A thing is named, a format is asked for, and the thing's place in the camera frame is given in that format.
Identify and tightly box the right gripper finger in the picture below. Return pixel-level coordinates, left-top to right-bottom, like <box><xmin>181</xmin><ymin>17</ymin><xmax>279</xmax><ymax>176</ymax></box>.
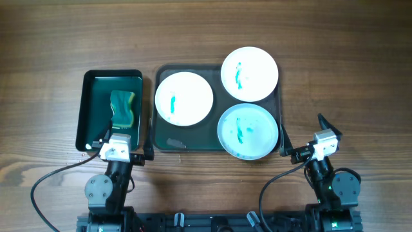
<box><xmin>317</xmin><ymin>113</ymin><xmax>342</xmax><ymax>137</ymax></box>
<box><xmin>279</xmin><ymin>124</ymin><xmax>293</xmax><ymax>157</ymax></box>

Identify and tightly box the green yellow sponge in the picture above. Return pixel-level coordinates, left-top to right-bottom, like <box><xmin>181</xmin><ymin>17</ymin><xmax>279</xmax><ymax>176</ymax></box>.
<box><xmin>110</xmin><ymin>90</ymin><xmax>135</xmax><ymax>129</ymax></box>

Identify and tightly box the grey white plate bottom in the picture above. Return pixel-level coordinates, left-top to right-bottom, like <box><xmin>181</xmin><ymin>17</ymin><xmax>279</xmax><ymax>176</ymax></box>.
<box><xmin>217</xmin><ymin>103</ymin><xmax>279</xmax><ymax>160</ymax></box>

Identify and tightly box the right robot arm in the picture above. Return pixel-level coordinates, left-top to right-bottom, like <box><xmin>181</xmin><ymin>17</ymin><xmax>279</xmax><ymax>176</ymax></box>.
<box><xmin>280</xmin><ymin>114</ymin><xmax>363</xmax><ymax>232</ymax></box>

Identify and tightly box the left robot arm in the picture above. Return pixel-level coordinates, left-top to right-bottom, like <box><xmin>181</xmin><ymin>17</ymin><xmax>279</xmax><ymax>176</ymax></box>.
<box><xmin>77</xmin><ymin>119</ymin><xmax>154</xmax><ymax>231</ymax></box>

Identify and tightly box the small black water tray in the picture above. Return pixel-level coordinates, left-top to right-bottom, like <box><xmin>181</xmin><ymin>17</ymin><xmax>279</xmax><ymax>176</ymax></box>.
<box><xmin>75</xmin><ymin>70</ymin><xmax>143</xmax><ymax>151</ymax></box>

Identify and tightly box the large dark serving tray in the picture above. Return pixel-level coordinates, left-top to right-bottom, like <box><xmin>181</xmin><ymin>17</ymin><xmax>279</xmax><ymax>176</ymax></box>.
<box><xmin>151</xmin><ymin>63</ymin><xmax>283</xmax><ymax>153</ymax></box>

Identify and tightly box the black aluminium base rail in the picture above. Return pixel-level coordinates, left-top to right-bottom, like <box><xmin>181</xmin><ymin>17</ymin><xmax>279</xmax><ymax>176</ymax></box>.
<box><xmin>76</xmin><ymin>211</ymin><xmax>363</xmax><ymax>232</ymax></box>

